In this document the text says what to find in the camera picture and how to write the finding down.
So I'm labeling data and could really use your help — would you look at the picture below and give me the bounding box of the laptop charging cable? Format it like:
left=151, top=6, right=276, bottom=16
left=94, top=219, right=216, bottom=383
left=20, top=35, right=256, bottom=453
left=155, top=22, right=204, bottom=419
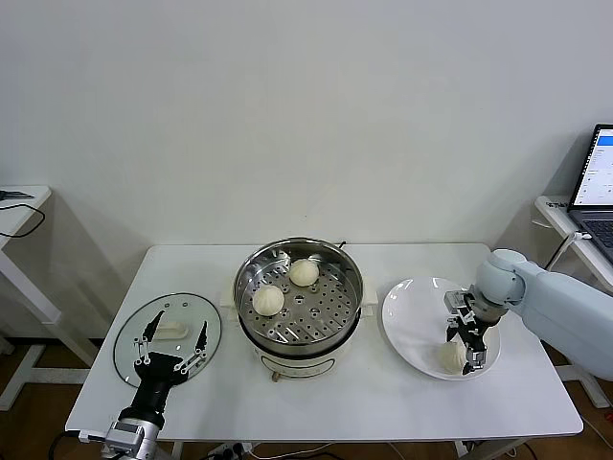
left=545, top=231, right=591, bottom=272

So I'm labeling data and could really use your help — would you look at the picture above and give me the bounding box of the white steamed baozi bun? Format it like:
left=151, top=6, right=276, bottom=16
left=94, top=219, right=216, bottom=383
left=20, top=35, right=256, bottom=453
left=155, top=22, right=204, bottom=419
left=436, top=340, right=466, bottom=376
left=252, top=286, right=285, bottom=317
left=289, top=259, right=321, bottom=288

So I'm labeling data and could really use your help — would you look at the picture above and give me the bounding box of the white electric cooker base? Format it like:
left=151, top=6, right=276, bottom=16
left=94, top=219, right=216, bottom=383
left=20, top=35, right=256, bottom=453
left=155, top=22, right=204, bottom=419
left=219, top=280, right=377, bottom=384

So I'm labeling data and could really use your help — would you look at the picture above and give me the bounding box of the round glass pot lid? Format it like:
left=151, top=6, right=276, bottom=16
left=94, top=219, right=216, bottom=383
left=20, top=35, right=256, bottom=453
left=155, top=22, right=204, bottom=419
left=113, top=292, right=224, bottom=388

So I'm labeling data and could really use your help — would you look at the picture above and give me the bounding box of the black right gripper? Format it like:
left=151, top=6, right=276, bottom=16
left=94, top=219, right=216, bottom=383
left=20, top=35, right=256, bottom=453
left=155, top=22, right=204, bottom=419
left=445, top=313, right=492, bottom=377

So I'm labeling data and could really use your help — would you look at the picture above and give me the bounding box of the thin black looped cable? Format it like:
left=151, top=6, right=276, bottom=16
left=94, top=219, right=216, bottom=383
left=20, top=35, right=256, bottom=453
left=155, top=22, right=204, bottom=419
left=0, top=204, right=47, bottom=239

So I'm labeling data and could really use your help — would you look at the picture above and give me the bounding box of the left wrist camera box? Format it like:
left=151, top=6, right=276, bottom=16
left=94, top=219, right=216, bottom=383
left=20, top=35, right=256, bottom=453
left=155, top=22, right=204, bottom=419
left=105, top=420, right=145, bottom=447

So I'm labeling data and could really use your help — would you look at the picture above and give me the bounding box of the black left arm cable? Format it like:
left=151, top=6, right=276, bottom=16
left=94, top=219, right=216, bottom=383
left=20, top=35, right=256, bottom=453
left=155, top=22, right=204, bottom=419
left=47, top=429, right=111, bottom=460

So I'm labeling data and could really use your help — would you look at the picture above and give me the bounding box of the white side table with laptop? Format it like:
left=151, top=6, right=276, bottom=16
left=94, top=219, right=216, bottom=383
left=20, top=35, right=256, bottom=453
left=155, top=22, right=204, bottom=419
left=534, top=195, right=613, bottom=408

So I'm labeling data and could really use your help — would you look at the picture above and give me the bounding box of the perforated steel steamer basket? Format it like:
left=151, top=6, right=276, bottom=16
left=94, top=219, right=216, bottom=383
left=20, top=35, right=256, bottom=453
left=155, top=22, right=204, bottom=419
left=233, top=238, right=364, bottom=358

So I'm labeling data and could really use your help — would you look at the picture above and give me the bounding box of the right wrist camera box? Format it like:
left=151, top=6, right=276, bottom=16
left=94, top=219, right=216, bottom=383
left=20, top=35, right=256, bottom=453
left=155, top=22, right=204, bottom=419
left=443, top=290, right=473, bottom=315

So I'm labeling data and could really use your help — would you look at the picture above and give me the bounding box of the white power strip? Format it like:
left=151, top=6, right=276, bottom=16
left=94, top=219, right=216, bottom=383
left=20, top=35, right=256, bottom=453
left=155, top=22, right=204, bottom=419
left=208, top=441, right=258, bottom=459

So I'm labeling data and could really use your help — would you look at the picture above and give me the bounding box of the white side table with cable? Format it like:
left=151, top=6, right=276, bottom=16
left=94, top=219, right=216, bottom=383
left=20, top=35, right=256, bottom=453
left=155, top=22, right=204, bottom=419
left=0, top=185, right=100, bottom=413

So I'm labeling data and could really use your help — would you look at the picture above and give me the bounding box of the grey open laptop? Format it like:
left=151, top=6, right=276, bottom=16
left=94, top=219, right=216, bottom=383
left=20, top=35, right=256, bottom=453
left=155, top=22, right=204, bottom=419
left=566, top=124, right=613, bottom=267

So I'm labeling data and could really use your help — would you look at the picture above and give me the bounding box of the white round plate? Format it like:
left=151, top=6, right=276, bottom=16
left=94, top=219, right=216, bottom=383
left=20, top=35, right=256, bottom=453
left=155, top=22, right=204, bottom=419
left=381, top=276, right=503, bottom=382

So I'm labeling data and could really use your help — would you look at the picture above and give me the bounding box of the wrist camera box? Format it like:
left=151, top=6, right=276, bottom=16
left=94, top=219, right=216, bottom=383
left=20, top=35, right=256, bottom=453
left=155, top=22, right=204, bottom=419
left=105, top=420, right=145, bottom=447
left=443, top=290, right=473, bottom=315

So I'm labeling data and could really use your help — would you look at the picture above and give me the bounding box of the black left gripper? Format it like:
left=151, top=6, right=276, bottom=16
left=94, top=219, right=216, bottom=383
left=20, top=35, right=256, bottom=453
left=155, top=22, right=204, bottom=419
left=119, top=310, right=209, bottom=426

